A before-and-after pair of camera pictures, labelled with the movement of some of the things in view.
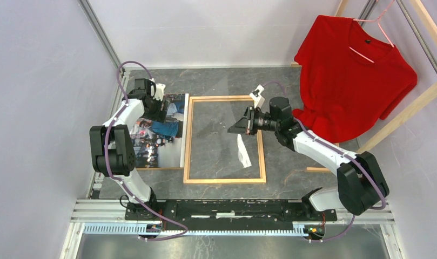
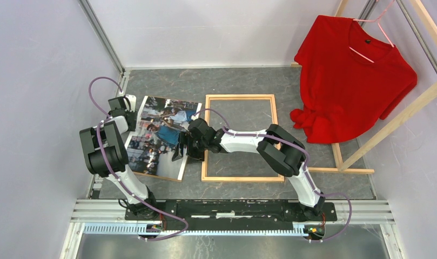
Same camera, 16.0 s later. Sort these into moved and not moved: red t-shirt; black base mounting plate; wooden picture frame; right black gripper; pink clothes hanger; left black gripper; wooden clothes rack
Moved: right black gripper; wooden picture frame; left black gripper
Not moved: wooden clothes rack; black base mounting plate; red t-shirt; pink clothes hanger
